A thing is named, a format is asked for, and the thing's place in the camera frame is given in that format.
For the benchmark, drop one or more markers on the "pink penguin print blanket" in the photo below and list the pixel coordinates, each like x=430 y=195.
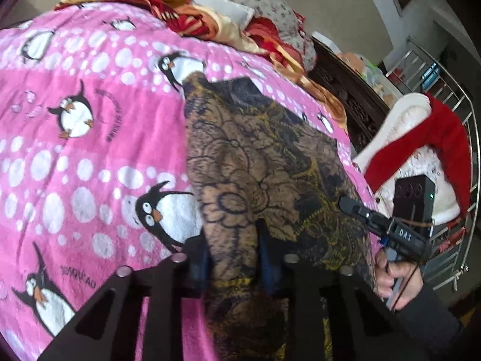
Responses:
x=75 y=176

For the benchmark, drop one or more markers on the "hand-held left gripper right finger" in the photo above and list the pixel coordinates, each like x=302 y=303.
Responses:
x=267 y=270

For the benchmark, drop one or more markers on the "clear plastic bottle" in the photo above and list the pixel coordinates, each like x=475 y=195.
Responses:
x=370 y=72

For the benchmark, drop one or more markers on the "blue box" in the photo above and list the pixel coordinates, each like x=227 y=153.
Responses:
x=430 y=73

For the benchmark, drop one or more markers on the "metal rack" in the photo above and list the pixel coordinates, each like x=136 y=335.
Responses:
x=451 y=94

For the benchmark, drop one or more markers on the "peach plush toy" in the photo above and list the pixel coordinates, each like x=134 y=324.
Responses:
x=351 y=62

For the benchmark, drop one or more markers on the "red and white garment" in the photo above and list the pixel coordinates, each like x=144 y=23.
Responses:
x=447 y=139

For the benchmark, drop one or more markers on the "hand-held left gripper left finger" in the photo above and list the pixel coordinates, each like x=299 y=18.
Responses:
x=199 y=267

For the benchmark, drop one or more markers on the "person's right hand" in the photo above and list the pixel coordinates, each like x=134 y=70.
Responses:
x=404 y=284

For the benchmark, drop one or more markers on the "brown blue yellow patterned garment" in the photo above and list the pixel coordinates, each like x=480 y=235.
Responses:
x=263 y=165

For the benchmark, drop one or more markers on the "red and gold blanket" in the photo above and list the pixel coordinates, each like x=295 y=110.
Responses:
x=176 y=11

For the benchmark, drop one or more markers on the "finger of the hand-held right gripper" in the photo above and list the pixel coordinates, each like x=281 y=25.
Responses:
x=364 y=216

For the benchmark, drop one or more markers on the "dark carved wooden headboard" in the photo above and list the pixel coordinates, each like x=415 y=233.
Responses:
x=353 y=105

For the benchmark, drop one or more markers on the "white pillow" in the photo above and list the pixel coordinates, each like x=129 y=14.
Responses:
x=225 y=5

